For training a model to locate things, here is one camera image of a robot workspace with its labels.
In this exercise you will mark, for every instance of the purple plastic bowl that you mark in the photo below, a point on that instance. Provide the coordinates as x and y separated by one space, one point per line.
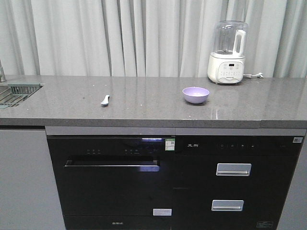
195 95

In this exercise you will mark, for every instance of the light blue plastic spoon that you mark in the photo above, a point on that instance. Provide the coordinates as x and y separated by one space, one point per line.
105 101

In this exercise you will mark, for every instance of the black built-in dishwasher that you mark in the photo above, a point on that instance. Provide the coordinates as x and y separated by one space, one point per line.
114 182

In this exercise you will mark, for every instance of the white blender with glass jar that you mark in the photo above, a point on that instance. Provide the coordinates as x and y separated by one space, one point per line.
227 59

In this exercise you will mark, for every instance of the black drawer disinfection cabinet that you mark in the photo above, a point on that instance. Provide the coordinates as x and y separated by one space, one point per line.
232 182

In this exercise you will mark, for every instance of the grey-green sink drain rack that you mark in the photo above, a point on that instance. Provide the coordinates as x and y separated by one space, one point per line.
15 93

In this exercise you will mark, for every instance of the grey white curtain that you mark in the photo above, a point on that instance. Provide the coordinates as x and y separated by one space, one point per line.
147 38

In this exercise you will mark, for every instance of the grey cabinet door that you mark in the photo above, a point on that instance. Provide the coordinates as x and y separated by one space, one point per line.
28 194

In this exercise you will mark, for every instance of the steel sink faucet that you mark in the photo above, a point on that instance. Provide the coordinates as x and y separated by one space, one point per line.
2 74

